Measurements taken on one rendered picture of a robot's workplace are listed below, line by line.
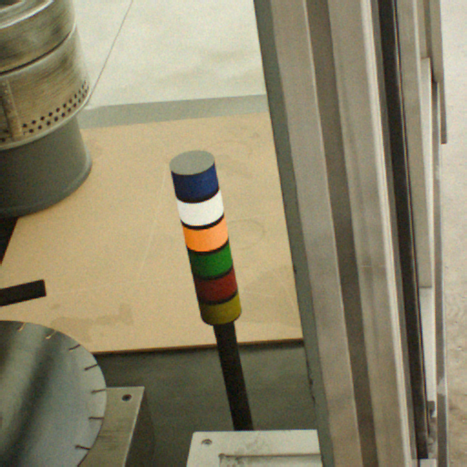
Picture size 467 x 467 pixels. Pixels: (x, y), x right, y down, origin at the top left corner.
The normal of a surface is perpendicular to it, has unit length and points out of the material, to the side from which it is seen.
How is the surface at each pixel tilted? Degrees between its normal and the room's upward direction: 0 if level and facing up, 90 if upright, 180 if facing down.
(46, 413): 0
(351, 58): 90
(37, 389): 0
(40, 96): 90
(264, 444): 0
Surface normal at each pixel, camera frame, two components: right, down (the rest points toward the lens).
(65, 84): 0.85, 0.19
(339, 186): -0.12, 0.58
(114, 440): -0.14, -0.81
